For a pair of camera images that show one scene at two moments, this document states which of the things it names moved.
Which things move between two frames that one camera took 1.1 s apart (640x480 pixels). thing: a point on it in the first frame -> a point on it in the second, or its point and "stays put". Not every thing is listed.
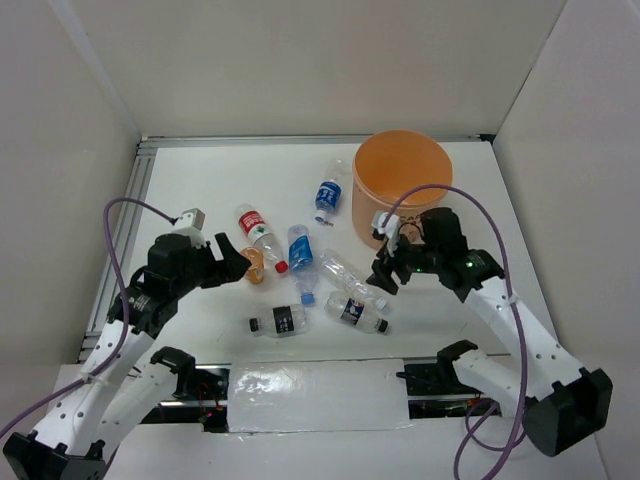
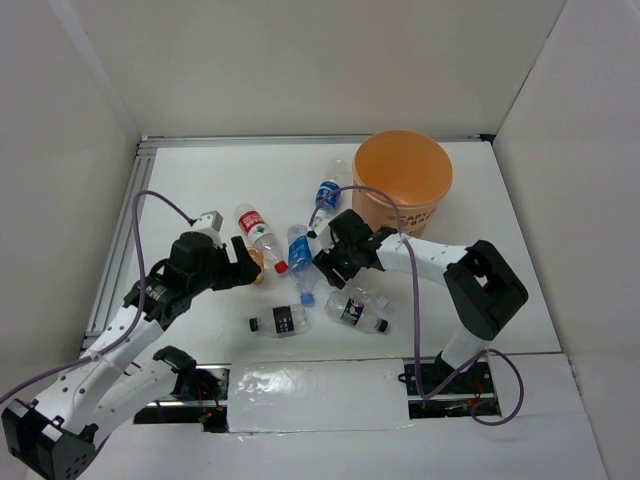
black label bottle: x=281 y=320 stays put
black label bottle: x=351 y=309 stays put
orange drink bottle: x=255 y=273 stays put
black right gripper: x=382 y=268 -> x=327 y=262
